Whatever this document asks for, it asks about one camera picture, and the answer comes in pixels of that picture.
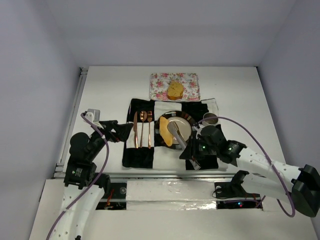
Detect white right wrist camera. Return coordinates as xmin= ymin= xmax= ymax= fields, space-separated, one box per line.
xmin=192 ymin=125 xmax=203 ymax=139

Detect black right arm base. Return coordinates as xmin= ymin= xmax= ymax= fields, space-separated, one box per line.
xmin=212 ymin=170 xmax=261 ymax=200

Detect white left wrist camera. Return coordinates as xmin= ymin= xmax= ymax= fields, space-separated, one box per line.
xmin=84 ymin=108 xmax=101 ymax=123

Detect black white checkered cloth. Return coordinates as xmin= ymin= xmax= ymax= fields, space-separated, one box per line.
xmin=122 ymin=98 xmax=219 ymax=172

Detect copper fork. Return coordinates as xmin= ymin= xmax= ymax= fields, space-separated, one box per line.
xmin=147 ymin=110 xmax=152 ymax=149

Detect white mug with metal interior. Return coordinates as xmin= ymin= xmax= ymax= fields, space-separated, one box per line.
xmin=201 ymin=112 xmax=219 ymax=127

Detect aluminium rail frame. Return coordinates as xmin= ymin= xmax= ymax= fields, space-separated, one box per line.
xmin=51 ymin=67 xmax=266 ymax=203

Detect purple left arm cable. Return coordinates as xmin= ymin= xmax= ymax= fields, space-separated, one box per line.
xmin=46 ymin=112 xmax=111 ymax=240

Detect copper knife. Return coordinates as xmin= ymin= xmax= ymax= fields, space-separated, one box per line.
xmin=133 ymin=112 xmax=138 ymax=149

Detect copper spoon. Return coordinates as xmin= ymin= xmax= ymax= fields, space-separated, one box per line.
xmin=139 ymin=110 xmax=147 ymax=148

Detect light yellow bread slice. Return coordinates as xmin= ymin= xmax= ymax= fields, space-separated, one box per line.
xmin=159 ymin=116 xmax=174 ymax=147

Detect silver metal tongs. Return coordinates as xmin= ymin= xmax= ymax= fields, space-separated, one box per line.
xmin=167 ymin=121 xmax=201 ymax=171

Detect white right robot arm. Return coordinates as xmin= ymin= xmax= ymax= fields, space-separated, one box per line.
xmin=174 ymin=125 xmax=320 ymax=218

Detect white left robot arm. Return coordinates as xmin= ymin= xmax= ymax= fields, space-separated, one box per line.
xmin=46 ymin=120 xmax=133 ymax=240

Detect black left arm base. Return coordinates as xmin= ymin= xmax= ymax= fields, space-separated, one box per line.
xmin=96 ymin=175 xmax=127 ymax=211

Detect brown crusted bread slice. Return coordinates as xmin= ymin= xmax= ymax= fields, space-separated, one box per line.
xmin=167 ymin=81 xmax=184 ymax=101

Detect round plate with patterned rim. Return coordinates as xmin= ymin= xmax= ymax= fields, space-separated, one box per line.
xmin=154 ymin=110 xmax=196 ymax=150

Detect floral rectangular tray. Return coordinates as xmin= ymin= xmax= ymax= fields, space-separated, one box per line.
xmin=149 ymin=72 xmax=201 ymax=102

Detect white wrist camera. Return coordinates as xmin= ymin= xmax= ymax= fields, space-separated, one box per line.
xmin=84 ymin=108 xmax=101 ymax=123
xmin=192 ymin=125 xmax=203 ymax=139

